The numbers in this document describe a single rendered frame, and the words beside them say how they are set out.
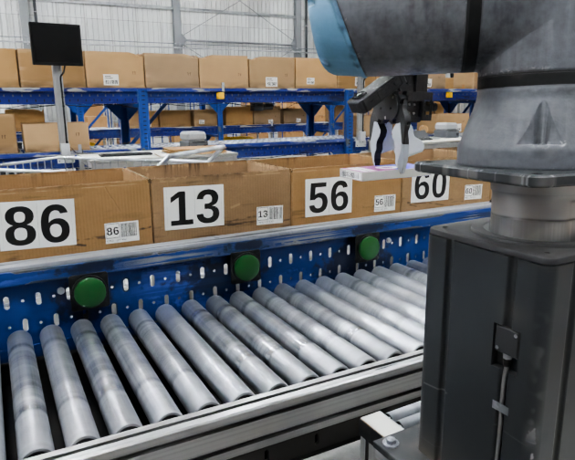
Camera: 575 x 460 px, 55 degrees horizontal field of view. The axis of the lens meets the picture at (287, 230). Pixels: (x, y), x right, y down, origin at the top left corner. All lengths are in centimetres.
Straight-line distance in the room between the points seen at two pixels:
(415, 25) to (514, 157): 17
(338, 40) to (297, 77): 607
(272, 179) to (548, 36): 100
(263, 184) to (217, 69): 484
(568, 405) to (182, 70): 572
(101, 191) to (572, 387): 105
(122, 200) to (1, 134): 427
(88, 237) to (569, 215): 105
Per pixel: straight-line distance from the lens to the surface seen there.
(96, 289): 134
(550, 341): 65
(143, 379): 106
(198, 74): 626
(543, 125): 64
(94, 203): 138
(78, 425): 96
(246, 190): 149
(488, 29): 64
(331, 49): 66
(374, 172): 102
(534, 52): 64
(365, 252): 163
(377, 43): 65
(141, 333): 128
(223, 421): 94
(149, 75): 607
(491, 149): 64
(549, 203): 67
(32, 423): 99
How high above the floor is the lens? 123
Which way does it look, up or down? 13 degrees down
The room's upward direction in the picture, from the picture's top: 1 degrees counter-clockwise
